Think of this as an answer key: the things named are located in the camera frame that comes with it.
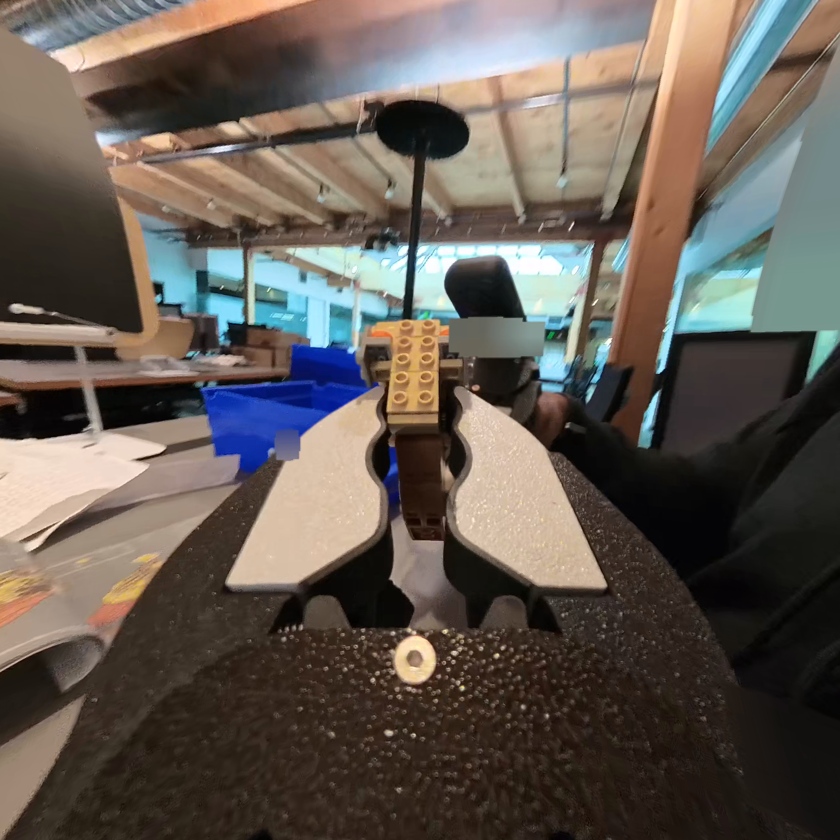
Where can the grey desk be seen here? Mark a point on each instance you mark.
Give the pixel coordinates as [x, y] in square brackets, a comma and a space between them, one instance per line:
[118, 525]

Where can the blue plastic bin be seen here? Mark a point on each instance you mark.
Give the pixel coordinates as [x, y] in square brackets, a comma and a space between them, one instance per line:
[263, 420]
[322, 365]

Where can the long wooden table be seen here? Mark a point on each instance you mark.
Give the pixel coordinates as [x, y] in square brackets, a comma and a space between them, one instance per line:
[131, 374]

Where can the black pole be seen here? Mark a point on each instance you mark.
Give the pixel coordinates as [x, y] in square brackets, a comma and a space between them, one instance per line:
[420, 145]

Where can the brown cardboard box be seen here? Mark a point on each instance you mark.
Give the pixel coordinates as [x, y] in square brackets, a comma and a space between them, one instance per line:
[269, 348]

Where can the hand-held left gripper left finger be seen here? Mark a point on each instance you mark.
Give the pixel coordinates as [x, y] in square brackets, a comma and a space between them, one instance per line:
[315, 519]

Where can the wooden pillar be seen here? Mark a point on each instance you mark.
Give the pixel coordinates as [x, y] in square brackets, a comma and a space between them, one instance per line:
[670, 197]

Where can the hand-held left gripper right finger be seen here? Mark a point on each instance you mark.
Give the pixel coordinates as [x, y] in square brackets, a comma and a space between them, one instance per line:
[525, 519]

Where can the tan brick model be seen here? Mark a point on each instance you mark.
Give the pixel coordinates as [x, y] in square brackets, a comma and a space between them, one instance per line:
[418, 381]

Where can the silver ceiling duct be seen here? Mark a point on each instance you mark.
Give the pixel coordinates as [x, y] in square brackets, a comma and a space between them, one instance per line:
[79, 20]

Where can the grey instruction booklet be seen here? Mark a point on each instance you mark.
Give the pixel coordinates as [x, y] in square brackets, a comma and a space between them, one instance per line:
[79, 604]

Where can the person's right hand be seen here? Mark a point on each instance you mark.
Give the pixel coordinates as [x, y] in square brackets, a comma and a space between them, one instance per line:
[551, 420]

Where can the black tablet on white stand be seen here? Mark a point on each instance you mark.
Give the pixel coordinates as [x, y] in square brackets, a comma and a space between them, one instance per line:
[66, 197]

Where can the black framed screen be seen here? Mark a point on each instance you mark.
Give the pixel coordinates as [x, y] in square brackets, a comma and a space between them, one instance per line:
[729, 387]

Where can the white dotted paper sheet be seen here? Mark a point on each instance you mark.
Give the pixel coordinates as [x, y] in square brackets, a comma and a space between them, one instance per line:
[59, 486]

